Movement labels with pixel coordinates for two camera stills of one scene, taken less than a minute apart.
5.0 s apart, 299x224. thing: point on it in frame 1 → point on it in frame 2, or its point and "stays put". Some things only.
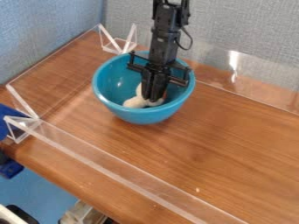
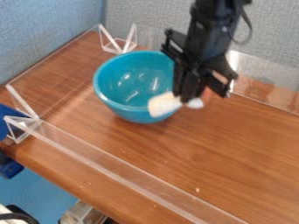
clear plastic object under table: x=83 y=213 stays put
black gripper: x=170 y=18 → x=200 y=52
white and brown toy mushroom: x=140 y=102 → x=166 y=103
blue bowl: x=117 y=81 stays put
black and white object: x=13 y=214 stays put
